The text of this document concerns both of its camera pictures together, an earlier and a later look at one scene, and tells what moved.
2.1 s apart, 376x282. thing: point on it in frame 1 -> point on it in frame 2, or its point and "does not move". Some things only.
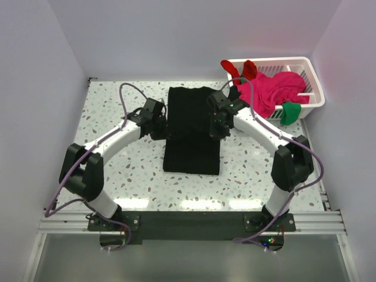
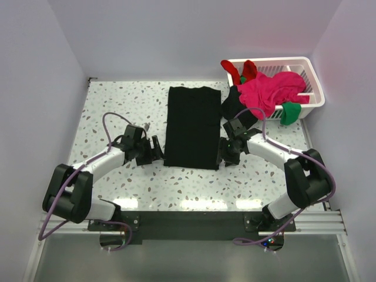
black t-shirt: x=189 y=147 does not move
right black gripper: x=215 y=134 -> x=230 y=161
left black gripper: x=163 y=135 -> x=153 y=154
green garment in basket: x=291 y=111 does not move
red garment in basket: x=249 y=70 does not move
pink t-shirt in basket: x=269 y=93 does not move
